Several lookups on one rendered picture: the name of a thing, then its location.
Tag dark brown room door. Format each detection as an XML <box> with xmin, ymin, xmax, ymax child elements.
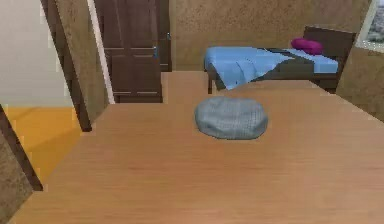
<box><xmin>156</xmin><ymin>0</ymin><xmax>173</xmax><ymax>73</ymax></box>
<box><xmin>94</xmin><ymin>0</ymin><xmax>164</xmax><ymax>104</ymax></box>

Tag magenta pillow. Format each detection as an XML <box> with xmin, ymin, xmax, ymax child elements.
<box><xmin>290</xmin><ymin>37</ymin><xmax>324</xmax><ymax>56</ymax></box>

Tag blue bed sheet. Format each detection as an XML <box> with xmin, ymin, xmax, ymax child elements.
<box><xmin>203</xmin><ymin>46</ymin><xmax>340</xmax><ymax>91</ymax></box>

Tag dark wood bed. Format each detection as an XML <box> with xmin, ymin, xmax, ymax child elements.
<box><xmin>203</xmin><ymin>25</ymin><xmax>357</xmax><ymax>95</ymax></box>

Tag grey floor cushion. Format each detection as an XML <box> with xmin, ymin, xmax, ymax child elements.
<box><xmin>194</xmin><ymin>96</ymin><xmax>269</xmax><ymax>141</ymax></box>

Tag white framed window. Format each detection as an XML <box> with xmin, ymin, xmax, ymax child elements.
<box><xmin>354</xmin><ymin>0</ymin><xmax>384</xmax><ymax>54</ymax></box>

